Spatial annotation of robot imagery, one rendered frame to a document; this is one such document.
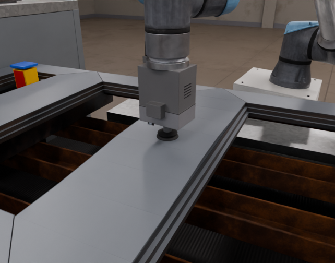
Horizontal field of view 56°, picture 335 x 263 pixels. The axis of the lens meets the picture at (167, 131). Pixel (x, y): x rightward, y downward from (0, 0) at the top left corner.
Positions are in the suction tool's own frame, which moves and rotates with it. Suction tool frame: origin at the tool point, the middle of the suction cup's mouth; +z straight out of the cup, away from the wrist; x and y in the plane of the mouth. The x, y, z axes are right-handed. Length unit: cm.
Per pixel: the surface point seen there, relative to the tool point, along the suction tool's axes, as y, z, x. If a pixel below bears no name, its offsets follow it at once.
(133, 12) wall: -651, 66, 831
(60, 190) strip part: -4.9, -0.4, -22.1
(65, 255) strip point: 5.2, -0.3, -30.1
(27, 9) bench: -86, -18, 35
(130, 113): -41, 17, 39
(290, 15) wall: -159, 54, 863
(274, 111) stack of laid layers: 12.8, 1.0, 29.4
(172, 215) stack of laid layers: 11.4, 0.9, -16.9
